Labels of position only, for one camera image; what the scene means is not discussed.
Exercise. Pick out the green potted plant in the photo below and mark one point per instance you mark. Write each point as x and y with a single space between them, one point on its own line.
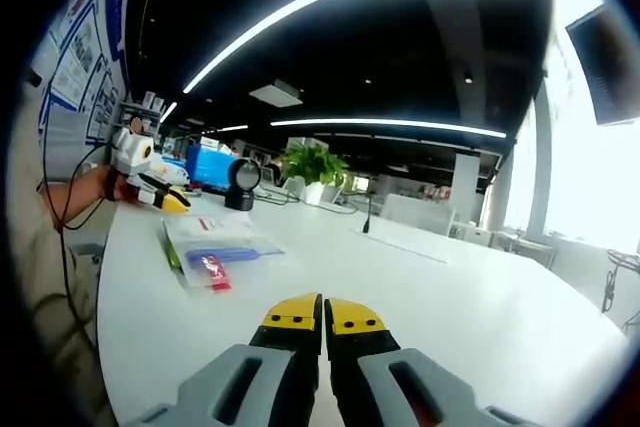
315 164

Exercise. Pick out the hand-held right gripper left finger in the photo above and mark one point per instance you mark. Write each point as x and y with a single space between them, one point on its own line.
235 382

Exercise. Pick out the ceiling air vent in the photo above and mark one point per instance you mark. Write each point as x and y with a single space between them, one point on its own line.
276 93

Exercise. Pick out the clear bagged blue sheet goods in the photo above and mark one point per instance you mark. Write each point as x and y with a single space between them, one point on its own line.
235 262

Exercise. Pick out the white table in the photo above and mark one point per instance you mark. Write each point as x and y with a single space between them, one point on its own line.
450 297

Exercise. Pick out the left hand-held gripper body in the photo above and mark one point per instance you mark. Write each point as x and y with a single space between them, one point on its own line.
131 153

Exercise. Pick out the black table microphone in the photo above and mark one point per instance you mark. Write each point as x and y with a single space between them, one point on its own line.
368 217

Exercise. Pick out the black wall monitor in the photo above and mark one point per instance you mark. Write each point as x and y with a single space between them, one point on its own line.
607 67

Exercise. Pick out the white red-label sheet goods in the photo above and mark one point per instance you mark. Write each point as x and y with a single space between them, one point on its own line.
215 226

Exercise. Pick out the person's left hand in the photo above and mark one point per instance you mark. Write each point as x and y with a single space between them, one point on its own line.
122 189

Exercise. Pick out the person's beige clothing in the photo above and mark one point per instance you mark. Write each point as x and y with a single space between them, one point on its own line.
45 297

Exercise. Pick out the green strip sheet goods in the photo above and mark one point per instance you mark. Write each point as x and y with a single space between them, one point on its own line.
172 249

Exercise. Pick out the blue framed wall posters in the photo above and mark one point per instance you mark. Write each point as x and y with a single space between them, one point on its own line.
82 62

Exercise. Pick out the blue plastic crate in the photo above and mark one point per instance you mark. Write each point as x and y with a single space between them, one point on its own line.
210 164

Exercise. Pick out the long ceiling light strip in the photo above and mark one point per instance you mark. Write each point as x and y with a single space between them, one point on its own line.
320 2
390 124

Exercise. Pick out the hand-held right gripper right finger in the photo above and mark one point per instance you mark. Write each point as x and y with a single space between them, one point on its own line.
400 377

